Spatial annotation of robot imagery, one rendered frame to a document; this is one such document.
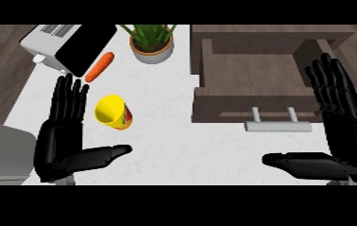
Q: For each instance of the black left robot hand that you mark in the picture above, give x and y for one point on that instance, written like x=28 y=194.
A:
x=60 y=147

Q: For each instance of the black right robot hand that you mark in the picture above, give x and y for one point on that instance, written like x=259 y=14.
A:
x=336 y=135

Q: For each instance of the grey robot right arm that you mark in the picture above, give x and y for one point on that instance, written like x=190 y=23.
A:
x=339 y=182

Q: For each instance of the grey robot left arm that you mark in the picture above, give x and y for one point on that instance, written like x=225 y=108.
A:
x=64 y=180

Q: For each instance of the yellow cup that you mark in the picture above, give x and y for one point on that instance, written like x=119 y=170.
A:
x=112 y=111

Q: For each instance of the brown wooden drawer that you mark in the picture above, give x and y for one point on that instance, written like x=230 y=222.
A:
x=258 y=78

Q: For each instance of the grey rounded block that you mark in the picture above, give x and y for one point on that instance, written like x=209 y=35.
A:
x=14 y=154

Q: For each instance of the orange carrot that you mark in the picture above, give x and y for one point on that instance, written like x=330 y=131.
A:
x=98 y=67

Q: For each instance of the brown wooden cabinet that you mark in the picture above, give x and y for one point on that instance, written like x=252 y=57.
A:
x=274 y=31

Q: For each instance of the potted green plant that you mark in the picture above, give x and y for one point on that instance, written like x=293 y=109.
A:
x=150 y=43

